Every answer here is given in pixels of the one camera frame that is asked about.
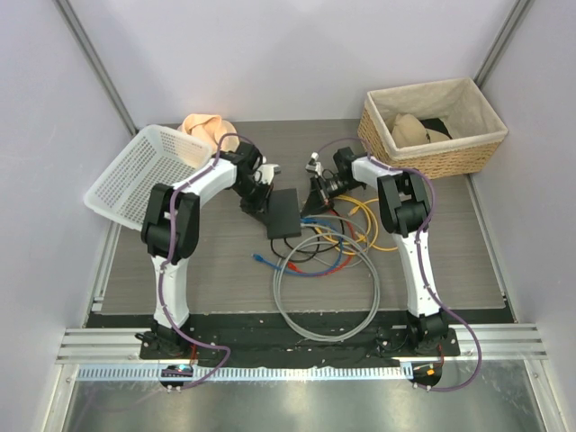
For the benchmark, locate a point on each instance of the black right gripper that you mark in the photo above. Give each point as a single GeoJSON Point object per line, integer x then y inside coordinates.
{"type": "Point", "coordinates": [317, 203]}

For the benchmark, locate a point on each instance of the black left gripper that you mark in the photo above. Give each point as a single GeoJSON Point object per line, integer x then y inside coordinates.
{"type": "Point", "coordinates": [256, 209]}

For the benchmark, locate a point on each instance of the black network switch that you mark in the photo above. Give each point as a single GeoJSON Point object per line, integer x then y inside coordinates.
{"type": "Point", "coordinates": [283, 218]}

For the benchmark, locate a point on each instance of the woven wicker basket with liner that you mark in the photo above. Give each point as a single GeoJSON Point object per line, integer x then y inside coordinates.
{"type": "Point", "coordinates": [475, 127]}

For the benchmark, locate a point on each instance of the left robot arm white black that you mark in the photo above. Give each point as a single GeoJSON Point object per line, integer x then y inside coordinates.
{"type": "Point", "coordinates": [171, 226]}

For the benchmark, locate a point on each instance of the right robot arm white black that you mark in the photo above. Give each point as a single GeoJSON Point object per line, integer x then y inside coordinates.
{"type": "Point", "coordinates": [405, 212]}

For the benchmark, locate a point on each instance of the peach bucket hat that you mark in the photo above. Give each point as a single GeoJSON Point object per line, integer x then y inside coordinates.
{"type": "Point", "coordinates": [208, 128]}

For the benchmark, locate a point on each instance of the white perforated plastic basket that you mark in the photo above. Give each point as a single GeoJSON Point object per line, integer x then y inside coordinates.
{"type": "Point", "coordinates": [156, 155]}

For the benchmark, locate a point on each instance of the beige cap in basket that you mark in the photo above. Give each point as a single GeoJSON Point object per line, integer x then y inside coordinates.
{"type": "Point", "coordinates": [407, 131]}

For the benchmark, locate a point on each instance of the black item in basket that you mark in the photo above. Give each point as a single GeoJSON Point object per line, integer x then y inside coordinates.
{"type": "Point", "coordinates": [435, 124]}

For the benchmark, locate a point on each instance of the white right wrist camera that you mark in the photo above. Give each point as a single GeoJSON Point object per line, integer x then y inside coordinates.
{"type": "Point", "coordinates": [314, 166]}

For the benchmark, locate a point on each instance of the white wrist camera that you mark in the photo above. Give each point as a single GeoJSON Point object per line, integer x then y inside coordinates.
{"type": "Point", "coordinates": [314, 166]}
{"type": "Point", "coordinates": [266, 173]}

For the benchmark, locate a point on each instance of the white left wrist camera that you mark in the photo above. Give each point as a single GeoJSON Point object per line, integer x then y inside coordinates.
{"type": "Point", "coordinates": [266, 173]}

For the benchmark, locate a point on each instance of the black mounting base plate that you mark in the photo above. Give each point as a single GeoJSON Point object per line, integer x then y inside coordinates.
{"type": "Point", "coordinates": [288, 342]}

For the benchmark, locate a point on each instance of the aluminium frame rail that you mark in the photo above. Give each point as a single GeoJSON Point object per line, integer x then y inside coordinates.
{"type": "Point", "coordinates": [113, 354]}

